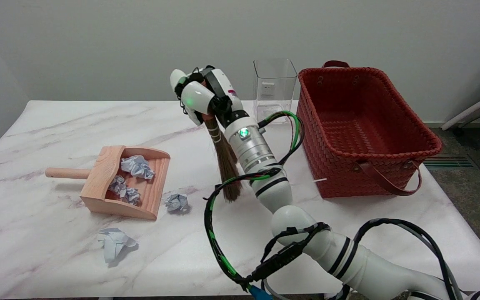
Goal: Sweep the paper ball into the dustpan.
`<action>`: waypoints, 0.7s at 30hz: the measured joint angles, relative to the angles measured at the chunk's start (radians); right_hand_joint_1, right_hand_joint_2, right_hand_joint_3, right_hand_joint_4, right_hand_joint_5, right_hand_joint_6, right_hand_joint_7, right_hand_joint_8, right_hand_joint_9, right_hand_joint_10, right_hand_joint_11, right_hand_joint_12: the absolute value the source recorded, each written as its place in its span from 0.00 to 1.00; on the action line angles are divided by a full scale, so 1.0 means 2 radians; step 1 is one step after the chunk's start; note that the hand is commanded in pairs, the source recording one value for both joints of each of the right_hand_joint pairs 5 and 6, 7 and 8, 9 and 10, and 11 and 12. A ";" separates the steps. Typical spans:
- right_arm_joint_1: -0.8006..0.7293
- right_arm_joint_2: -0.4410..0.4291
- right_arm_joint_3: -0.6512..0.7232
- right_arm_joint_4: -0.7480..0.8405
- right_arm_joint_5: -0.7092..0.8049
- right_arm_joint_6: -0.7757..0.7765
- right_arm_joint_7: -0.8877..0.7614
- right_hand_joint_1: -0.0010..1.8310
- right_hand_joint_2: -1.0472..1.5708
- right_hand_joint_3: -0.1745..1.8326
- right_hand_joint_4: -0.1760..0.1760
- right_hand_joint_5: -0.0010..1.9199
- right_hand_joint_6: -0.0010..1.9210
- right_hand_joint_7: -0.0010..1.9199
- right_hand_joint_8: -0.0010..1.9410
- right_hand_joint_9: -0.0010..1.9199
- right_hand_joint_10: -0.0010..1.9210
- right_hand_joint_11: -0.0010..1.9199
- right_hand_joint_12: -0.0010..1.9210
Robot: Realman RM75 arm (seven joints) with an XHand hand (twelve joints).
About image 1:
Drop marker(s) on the floor vent grille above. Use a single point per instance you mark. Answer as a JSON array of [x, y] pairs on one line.
[[448, 161]]

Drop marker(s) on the red woven basket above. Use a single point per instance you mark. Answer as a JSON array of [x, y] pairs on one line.
[[361, 125]]

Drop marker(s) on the wooden dustpan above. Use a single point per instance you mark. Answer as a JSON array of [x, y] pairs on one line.
[[102, 183]]

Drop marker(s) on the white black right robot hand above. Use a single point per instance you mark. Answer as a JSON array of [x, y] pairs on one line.
[[198, 98]]

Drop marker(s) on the thick white tube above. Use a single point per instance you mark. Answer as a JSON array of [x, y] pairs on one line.
[[473, 109]]

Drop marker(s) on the brown straw hand broom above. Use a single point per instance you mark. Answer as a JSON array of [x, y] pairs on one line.
[[227, 166]]

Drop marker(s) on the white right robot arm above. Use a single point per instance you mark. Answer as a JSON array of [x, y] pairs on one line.
[[281, 196]]

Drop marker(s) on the large paper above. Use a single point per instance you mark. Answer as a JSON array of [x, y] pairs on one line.
[[115, 243]]

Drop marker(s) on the clear plastic container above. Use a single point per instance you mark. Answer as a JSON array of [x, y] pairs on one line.
[[275, 83]]

